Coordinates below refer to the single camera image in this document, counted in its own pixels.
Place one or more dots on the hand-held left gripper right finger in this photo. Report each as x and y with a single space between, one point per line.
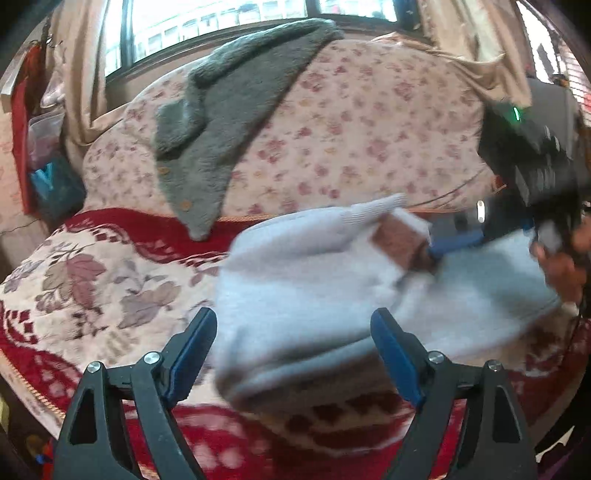
397 364

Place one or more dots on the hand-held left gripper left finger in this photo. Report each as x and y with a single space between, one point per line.
189 364

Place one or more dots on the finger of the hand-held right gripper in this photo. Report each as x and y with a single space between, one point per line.
455 244
457 222

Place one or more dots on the white sweater with brown tag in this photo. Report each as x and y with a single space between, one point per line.
314 300

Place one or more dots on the person's right hand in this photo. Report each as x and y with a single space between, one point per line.
558 267

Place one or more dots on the red floral blanket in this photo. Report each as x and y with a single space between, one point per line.
106 286

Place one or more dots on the floral pink sofa back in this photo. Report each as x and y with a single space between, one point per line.
360 129

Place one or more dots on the blue plastic bag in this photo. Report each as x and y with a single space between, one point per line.
53 184

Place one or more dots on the grey fleece cardigan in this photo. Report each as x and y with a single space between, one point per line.
221 138

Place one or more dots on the clear plastic bag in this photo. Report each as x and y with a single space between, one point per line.
44 134

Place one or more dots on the red hanging bag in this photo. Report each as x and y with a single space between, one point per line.
23 129

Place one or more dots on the window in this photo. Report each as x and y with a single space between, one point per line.
207 23

